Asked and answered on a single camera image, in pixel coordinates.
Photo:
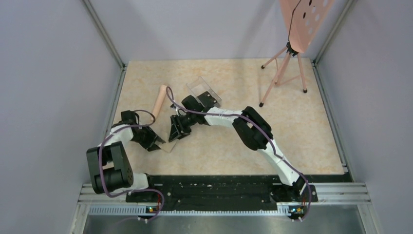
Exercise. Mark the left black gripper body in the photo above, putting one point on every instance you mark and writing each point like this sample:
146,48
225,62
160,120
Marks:
146,136

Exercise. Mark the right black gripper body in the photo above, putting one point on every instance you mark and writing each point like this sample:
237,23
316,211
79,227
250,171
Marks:
184,123

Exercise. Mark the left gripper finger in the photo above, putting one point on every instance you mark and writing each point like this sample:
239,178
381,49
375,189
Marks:
152,147
156,139

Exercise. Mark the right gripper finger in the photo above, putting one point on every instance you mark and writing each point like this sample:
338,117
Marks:
174,128
178,135

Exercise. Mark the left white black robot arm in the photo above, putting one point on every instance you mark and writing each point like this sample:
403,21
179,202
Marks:
108,164

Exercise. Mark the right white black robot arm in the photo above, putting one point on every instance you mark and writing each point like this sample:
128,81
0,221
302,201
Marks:
252,129

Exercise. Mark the clear plastic card box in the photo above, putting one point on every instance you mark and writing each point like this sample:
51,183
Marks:
199,86

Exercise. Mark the beige wooden cylinder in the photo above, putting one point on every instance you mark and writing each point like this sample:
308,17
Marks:
159,101

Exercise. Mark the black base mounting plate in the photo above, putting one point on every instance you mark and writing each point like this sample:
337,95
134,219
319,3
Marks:
220,193

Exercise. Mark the pink tripod music stand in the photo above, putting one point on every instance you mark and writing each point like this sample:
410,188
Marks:
302,19

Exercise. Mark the aluminium frame rail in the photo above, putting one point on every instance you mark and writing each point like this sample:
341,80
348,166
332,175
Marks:
327,194

